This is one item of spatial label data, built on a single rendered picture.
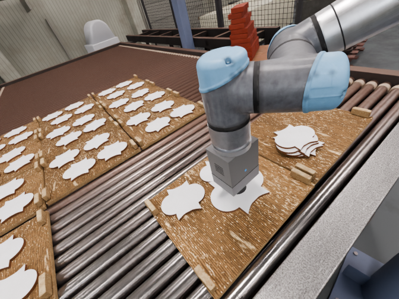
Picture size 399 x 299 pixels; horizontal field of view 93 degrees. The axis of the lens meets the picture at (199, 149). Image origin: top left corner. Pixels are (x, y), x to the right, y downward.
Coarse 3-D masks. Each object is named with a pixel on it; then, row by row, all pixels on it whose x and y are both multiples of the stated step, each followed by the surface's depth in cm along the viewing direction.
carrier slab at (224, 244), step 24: (192, 168) 71; (264, 168) 64; (288, 192) 56; (168, 216) 58; (192, 216) 57; (216, 216) 55; (240, 216) 53; (264, 216) 52; (288, 216) 51; (192, 240) 51; (216, 240) 50; (240, 240) 49; (264, 240) 47; (192, 264) 47; (216, 264) 46; (240, 264) 45
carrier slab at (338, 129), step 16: (320, 112) 80; (336, 112) 78; (256, 128) 81; (272, 128) 79; (320, 128) 73; (336, 128) 71; (352, 128) 70; (272, 144) 72; (336, 144) 66; (272, 160) 66; (288, 160) 65; (304, 160) 63; (320, 160) 62; (336, 160) 62; (320, 176) 58
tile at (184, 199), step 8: (184, 184) 65; (192, 184) 65; (168, 192) 64; (176, 192) 63; (184, 192) 63; (192, 192) 62; (200, 192) 61; (168, 200) 62; (176, 200) 61; (184, 200) 60; (192, 200) 60; (200, 200) 59; (168, 208) 59; (176, 208) 59; (184, 208) 58; (192, 208) 58; (200, 208) 57
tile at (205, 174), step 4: (208, 164) 70; (204, 168) 69; (208, 168) 68; (200, 172) 68; (204, 172) 68; (208, 172) 67; (200, 176) 67; (204, 176) 66; (208, 176) 66; (212, 176) 65; (204, 180) 65; (208, 180) 64; (212, 180) 64
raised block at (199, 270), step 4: (196, 268) 44; (200, 268) 43; (196, 272) 43; (200, 272) 43; (204, 272) 43; (200, 276) 42; (204, 276) 42; (208, 276) 42; (204, 280) 42; (208, 280) 41; (208, 284) 41; (212, 284) 41; (208, 288) 40; (212, 288) 40; (216, 288) 42; (212, 292) 41
